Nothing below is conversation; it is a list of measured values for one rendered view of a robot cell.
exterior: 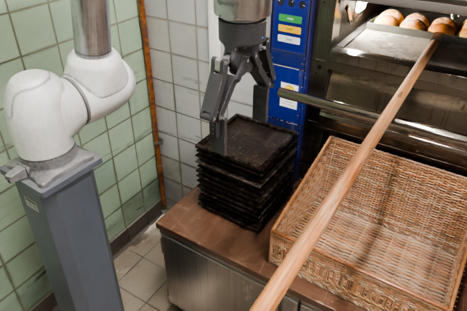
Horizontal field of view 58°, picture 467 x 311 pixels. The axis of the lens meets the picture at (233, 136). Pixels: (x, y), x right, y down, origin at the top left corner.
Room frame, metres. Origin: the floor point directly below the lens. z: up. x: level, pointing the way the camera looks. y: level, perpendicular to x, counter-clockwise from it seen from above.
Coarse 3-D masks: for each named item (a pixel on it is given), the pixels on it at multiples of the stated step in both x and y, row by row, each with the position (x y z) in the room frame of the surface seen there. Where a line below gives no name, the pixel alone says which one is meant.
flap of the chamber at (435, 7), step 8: (352, 0) 1.25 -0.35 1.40; (360, 0) 1.24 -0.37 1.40; (368, 0) 1.23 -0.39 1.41; (376, 0) 1.22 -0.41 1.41; (384, 0) 1.21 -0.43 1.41; (392, 0) 1.19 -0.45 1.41; (400, 0) 1.18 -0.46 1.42; (408, 0) 1.17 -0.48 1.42; (416, 0) 1.16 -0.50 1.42; (416, 8) 1.16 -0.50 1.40; (424, 8) 1.15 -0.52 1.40; (432, 8) 1.14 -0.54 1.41; (440, 8) 1.13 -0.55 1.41; (448, 8) 1.12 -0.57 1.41; (456, 8) 1.11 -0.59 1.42; (464, 8) 1.10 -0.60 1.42; (464, 16) 1.09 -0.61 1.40
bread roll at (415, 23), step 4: (404, 20) 1.64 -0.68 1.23; (408, 20) 1.62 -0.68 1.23; (412, 20) 1.61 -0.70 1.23; (416, 20) 1.61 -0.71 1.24; (420, 20) 1.61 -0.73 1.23; (400, 24) 1.64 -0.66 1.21; (404, 24) 1.62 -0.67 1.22; (408, 24) 1.61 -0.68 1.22; (412, 24) 1.60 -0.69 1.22; (416, 24) 1.60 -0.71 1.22; (420, 24) 1.59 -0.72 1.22; (424, 24) 1.60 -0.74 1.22; (412, 28) 1.60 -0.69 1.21; (416, 28) 1.59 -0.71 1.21; (420, 28) 1.59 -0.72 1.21; (424, 28) 1.59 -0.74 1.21
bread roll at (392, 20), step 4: (380, 16) 1.69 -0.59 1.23; (384, 16) 1.67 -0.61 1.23; (388, 16) 1.67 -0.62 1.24; (392, 16) 1.66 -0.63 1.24; (376, 20) 1.69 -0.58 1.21; (380, 20) 1.67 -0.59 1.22; (384, 20) 1.66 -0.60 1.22; (388, 20) 1.65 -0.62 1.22; (392, 20) 1.65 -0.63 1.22; (396, 20) 1.65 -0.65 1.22; (388, 24) 1.65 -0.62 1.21; (392, 24) 1.64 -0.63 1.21; (396, 24) 1.64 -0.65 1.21
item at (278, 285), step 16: (432, 48) 1.37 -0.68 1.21; (416, 64) 1.23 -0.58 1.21; (416, 80) 1.15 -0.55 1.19; (400, 96) 1.01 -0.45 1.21; (384, 112) 0.92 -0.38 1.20; (384, 128) 0.86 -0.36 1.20; (368, 144) 0.78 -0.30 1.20; (352, 160) 0.72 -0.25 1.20; (352, 176) 0.67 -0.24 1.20; (336, 192) 0.61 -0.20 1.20; (320, 208) 0.57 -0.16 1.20; (336, 208) 0.58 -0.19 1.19; (320, 224) 0.53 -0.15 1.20; (304, 240) 0.49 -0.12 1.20; (288, 256) 0.46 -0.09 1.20; (304, 256) 0.46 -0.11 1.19; (288, 272) 0.43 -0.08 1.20; (272, 288) 0.40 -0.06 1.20; (256, 304) 0.37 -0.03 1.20; (272, 304) 0.38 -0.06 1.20
